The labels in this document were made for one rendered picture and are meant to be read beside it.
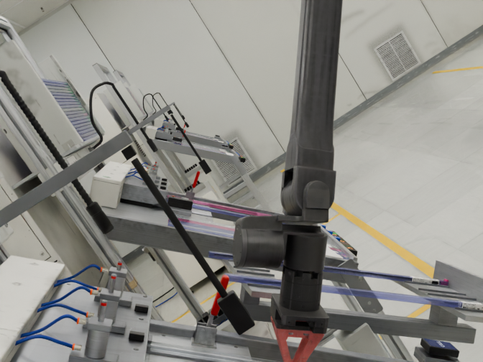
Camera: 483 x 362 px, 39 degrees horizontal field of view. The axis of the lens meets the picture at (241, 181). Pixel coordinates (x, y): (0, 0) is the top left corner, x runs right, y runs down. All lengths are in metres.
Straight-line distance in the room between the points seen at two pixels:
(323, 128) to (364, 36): 7.80
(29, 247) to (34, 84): 0.43
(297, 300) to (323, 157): 0.20
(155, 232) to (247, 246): 0.92
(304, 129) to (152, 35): 7.54
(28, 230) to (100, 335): 1.13
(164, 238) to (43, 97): 0.49
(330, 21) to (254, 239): 0.33
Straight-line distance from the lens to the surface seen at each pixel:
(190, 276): 5.51
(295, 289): 0.95
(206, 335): 1.04
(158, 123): 6.98
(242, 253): 0.91
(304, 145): 0.95
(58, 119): 1.92
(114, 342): 0.83
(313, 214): 0.93
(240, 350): 1.06
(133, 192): 2.13
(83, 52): 8.51
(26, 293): 0.90
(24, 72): 1.93
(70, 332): 0.84
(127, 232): 1.82
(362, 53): 8.74
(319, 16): 1.01
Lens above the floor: 1.35
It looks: 8 degrees down
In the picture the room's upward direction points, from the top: 33 degrees counter-clockwise
